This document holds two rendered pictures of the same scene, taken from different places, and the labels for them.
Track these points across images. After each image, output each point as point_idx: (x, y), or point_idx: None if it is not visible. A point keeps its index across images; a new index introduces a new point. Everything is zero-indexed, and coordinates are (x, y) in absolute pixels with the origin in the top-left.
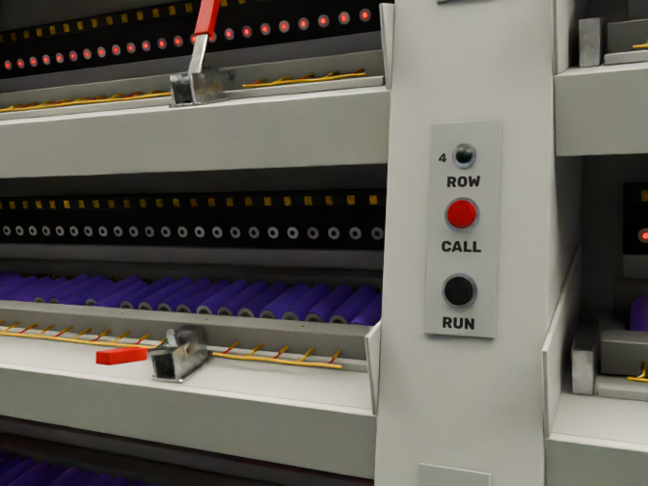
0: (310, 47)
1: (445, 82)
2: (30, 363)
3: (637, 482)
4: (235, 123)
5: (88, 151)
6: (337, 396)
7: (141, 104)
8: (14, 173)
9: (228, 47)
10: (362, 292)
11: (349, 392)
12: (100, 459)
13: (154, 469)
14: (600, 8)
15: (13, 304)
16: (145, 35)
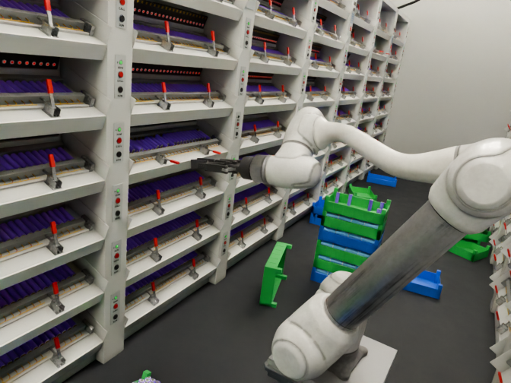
0: (184, 77)
1: (237, 106)
2: (186, 159)
3: (242, 150)
4: (217, 111)
5: (196, 115)
6: (222, 150)
7: (192, 102)
8: (181, 120)
9: (169, 74)
10: (198, 131)
11: (222, 149)
12: (146, 180)
13: (157, 177)
14: None
15: (166, 148)
16: (153, 68)
